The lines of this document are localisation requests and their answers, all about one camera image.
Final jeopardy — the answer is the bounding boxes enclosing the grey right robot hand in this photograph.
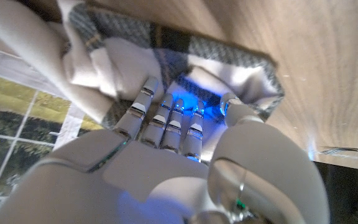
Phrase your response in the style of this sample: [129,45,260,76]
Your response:
[0,77,331,224]

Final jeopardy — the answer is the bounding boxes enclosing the printed window backdrop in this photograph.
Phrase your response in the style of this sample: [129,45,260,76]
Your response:
[0,24,105,218]

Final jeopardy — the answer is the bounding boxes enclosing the cream plaid scarf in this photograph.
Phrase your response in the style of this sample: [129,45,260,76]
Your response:
[0,0,285,128]

